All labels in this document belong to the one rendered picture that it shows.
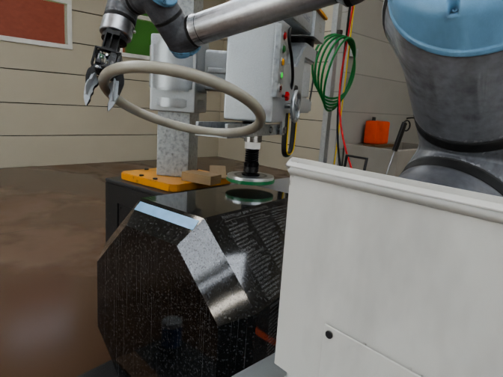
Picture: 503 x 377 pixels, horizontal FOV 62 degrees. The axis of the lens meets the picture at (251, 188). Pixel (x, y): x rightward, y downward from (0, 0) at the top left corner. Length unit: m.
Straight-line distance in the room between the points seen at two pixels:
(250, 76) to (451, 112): 1.37
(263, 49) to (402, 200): 1.43
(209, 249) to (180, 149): 1.17
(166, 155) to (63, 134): 5.35
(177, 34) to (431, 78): 0.92
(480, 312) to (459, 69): 0.22
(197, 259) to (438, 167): 0.97
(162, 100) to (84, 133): 5.52
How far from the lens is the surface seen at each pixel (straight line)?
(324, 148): 4.33
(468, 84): 0.47
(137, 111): 1.45
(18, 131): 7.52
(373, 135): 4.90
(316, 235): 0.49
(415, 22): 0.45
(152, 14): 1.28
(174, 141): 2.45
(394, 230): 0.43
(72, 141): 7.81
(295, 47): 2.30
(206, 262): 1.36
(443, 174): 0.52
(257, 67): 1.79
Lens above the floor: 1.23
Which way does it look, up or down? 11 degrees down
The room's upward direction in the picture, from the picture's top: 4 degrees clockwise
